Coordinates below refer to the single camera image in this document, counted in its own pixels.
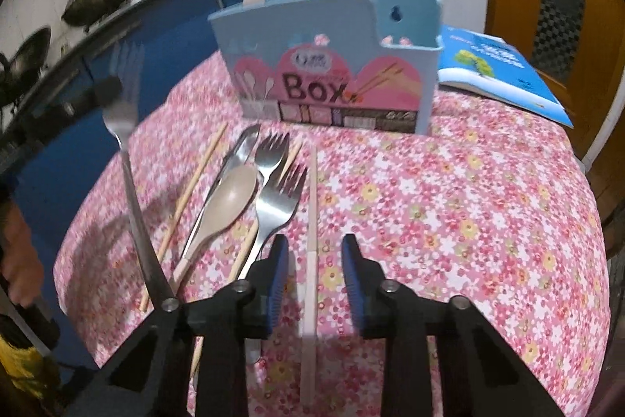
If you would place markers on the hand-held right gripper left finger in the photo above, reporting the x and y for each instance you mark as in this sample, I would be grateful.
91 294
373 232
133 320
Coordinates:
279 273

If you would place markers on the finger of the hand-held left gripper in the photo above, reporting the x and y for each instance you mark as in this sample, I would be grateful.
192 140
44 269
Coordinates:
107 92

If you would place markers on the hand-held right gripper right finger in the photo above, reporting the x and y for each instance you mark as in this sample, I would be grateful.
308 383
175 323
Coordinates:
351 282

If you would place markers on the wooden chopstick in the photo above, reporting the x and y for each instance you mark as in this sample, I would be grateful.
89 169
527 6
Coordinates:
195 172
242 256
312 202

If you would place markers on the metal fork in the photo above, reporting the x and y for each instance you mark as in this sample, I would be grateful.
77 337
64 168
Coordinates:
276 212
271 158
128 172

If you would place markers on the beige plastic spoon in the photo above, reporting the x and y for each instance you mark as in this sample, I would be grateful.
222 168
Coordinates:
232 197

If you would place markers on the blue plastic utensil box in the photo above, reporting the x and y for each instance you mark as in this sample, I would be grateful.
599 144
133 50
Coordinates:
312 26

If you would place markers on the person's left hand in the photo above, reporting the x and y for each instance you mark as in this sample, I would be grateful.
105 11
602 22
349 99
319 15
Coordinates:
19 251

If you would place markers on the pink floral tablecloth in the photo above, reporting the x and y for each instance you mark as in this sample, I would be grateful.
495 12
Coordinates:
464 226

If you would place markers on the yellow clothing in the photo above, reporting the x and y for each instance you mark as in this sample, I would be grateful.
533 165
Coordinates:
24 368

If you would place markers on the blue book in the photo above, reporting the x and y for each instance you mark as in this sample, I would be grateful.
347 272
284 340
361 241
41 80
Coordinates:
498 75

